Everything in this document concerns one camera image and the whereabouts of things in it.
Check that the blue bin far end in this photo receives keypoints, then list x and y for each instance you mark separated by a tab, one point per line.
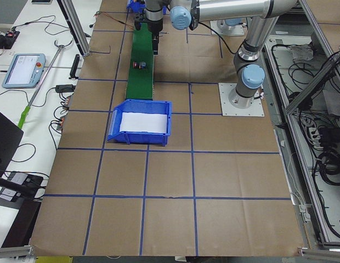
133	5

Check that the black power adapter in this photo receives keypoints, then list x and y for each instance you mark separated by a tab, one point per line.
64	88

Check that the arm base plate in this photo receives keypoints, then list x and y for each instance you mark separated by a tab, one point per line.
228	27

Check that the reacher grabber tool green handle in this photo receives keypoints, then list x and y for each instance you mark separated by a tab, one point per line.
27	108

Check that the aluminium frame post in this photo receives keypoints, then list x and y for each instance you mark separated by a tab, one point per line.
73	22

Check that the blue bin near arm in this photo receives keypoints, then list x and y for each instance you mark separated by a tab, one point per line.
140	106

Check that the green conveyor belt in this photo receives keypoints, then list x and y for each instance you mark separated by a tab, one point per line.
140	79

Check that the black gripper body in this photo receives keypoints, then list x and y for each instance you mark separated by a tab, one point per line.
154	27

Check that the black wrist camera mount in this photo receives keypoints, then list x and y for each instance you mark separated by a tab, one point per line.
139	19

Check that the blue teach pendant tablet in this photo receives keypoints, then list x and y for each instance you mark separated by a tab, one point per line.
24	71

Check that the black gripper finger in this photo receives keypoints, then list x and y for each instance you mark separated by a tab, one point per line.
154	43

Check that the black bar tool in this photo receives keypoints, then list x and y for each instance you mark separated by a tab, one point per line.
74	67

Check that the white foam pad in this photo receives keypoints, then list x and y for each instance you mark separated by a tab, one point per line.
143	122

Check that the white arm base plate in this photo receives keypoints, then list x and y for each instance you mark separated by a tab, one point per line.
234	105

